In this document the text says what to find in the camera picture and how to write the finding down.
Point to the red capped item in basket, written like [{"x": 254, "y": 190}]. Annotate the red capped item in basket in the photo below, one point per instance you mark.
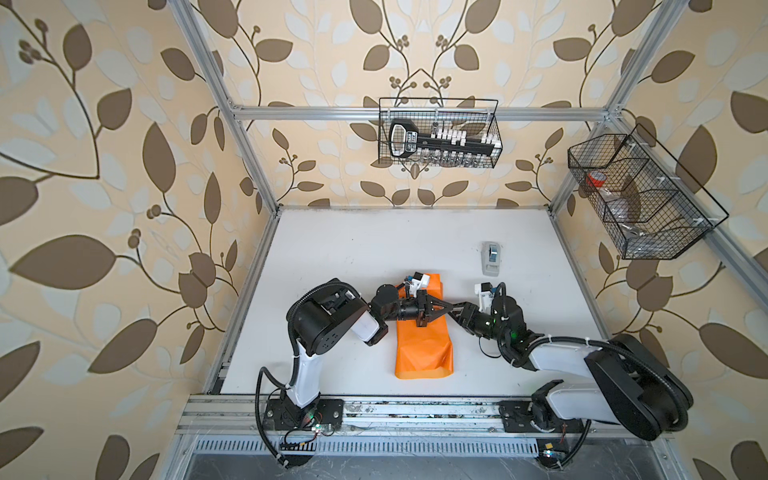
[{"x": 596, "y": 180}]

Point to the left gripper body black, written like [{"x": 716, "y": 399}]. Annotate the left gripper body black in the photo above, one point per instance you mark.
[{"x": 407, "y": 310}]

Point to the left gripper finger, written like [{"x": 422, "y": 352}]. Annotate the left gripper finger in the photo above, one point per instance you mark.
[
  {"x": 435, "y": 308},
  {"x": 424, "y": 319}
]

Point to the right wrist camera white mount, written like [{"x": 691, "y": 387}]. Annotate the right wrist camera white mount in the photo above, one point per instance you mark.
[{"x": 487, "y": 293}]

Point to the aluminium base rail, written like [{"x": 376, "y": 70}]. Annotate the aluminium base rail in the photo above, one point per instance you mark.
[{"x": 473, "y": 427}]

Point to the orange wrapping paper sheet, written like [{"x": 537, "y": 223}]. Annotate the orange wrapping paper sheet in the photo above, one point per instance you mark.
[{"x": 424, "y": 353}]

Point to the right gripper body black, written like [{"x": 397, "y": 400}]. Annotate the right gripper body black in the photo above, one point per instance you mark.
[{"x": 484, "y": 325}]

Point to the black wire basket centre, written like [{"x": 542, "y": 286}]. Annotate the black wire basket centre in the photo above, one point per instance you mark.
[{"x": 473, "y": 115}]

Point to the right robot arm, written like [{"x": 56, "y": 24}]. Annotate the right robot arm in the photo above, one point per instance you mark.
[{"x": 616, "y": 381}]

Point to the black wire basket right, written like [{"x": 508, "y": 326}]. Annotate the black wire basket right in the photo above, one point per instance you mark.
[{"x": 652, "y": 206}]

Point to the white tape dispenser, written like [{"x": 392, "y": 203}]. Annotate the white tape dispenser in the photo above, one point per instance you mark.
[{"x": 490, "y": 259}]

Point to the black wire basket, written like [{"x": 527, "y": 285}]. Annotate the black wire basket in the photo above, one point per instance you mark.
[
  {"x": 652, "y": 206},
  {"x": 473, "y": 115}
]

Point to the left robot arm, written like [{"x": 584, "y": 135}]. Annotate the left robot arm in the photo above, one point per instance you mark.
[{"x": 320, "y": 319}]

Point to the black tool set in basket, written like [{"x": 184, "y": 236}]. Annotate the black tool set in basket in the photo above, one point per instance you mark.
[{"x": 405, "y": 140}]

